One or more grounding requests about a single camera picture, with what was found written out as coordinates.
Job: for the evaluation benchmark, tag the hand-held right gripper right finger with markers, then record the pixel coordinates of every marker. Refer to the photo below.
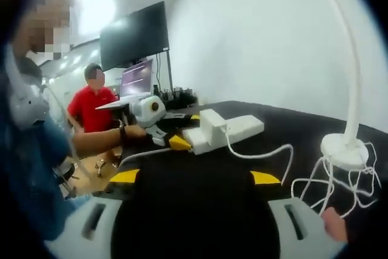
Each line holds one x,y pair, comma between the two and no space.
306,219

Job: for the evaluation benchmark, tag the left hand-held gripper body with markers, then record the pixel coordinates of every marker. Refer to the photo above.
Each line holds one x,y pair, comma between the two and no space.
145,112

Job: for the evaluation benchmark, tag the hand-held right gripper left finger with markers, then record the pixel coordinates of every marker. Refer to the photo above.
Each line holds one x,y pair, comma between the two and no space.
75,222

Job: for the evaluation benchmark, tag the white lamp plug adapter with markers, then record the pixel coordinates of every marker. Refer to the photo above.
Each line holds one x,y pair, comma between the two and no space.
213,127

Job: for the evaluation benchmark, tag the white power strip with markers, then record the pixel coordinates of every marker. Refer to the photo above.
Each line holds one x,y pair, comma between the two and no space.
245,125

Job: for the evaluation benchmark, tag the white desk lamp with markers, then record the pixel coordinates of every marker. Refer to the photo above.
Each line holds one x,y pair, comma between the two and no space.
354,95

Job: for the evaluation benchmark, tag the person's left hand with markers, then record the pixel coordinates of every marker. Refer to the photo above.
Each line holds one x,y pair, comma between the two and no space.
136,134

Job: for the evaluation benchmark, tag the person's right hand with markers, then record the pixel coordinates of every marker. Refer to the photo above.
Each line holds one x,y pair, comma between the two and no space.
335,225

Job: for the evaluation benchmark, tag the dark cluttered counter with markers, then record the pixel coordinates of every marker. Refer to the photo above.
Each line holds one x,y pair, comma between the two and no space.
179,96

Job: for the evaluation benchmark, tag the black wristwatch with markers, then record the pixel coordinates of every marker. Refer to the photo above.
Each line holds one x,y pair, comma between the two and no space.
122,134

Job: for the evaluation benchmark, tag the silver laptop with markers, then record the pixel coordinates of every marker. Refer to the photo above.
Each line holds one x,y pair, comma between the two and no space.
136,78

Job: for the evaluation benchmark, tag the black monitor stand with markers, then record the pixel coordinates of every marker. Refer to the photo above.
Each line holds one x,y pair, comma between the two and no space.
169,71

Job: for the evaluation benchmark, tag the black round stool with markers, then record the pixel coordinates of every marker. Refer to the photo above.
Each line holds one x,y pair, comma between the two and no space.
65,174

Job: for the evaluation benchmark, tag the person in blue shirt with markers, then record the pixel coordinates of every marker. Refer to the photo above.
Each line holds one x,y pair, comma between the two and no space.
27,174

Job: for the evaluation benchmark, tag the black wall monitor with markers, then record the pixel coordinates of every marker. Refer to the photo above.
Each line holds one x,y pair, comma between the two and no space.
135,37

